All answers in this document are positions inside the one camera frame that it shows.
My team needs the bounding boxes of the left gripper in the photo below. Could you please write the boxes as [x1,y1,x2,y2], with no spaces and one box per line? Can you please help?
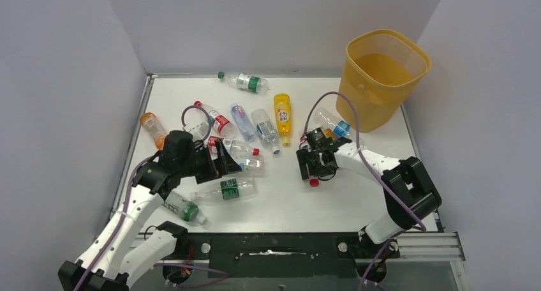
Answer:
[178,140,241,184]

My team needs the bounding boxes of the red cap red blue bottle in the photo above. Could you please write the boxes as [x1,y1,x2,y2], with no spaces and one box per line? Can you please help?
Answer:
[299,133,333,187]

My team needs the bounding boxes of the dark green label clear bottle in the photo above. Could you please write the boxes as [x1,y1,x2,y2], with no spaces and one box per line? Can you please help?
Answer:
[189,177,257,204]

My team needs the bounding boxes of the floral white blue label bottle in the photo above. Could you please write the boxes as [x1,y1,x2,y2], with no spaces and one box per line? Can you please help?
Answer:
[236,155,265,177]

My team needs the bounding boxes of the amber tea bottle red label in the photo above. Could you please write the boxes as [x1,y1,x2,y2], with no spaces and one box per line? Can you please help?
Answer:
[322,128,338,140]

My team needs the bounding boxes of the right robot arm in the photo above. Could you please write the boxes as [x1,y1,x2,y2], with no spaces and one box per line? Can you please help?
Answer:
[296,128,442,257]

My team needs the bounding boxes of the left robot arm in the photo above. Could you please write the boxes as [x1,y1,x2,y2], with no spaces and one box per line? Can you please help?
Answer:
[58,130,242,290]

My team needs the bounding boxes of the yellow plastic waste bin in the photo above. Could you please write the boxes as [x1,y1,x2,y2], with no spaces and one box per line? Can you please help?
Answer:
[336,29,431,133]

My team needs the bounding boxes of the red label bottle lying sideways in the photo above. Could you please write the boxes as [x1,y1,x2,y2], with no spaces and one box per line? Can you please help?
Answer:
[207,136,260,158]

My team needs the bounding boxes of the red cap red label bottle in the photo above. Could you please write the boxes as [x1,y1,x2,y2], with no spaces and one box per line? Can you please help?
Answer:
[194,101,238,139]

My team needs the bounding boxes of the clear blue pink label bottle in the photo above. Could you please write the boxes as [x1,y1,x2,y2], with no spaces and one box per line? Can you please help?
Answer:
[230,103,256,143]

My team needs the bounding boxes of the small blue label bottle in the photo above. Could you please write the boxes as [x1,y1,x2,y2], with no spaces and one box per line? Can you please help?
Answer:
[313,107,357,142]

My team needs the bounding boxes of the white cap blue label bottle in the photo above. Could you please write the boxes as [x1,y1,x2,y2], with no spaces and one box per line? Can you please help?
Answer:
[251,108,280,154]

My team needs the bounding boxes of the green label bottle near front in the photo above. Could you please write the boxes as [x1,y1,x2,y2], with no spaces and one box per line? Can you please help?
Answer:
[163,191,208,225]

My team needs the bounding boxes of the yellow juice bottle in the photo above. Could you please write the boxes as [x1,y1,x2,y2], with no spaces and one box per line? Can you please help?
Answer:
[274,93,292,147]

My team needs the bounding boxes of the orange cap bottle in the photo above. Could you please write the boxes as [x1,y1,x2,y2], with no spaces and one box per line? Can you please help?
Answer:
[139,112,168,150]

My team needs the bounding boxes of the green cap bottle at back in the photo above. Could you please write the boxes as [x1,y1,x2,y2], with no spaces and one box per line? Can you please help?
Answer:
[217,71,269,95]

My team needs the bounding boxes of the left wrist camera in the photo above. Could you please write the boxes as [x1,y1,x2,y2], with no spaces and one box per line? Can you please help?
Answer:
[184,122,209,142]

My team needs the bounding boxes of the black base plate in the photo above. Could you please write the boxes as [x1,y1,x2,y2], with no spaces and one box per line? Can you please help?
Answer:
[165,232,383,278]

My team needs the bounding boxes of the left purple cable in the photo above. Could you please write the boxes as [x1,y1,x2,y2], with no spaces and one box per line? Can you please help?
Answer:
[71,105,231,291]

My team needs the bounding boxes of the aluminium frame rail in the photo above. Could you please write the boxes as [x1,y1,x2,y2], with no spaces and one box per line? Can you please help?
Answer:
[77,234,466,291]

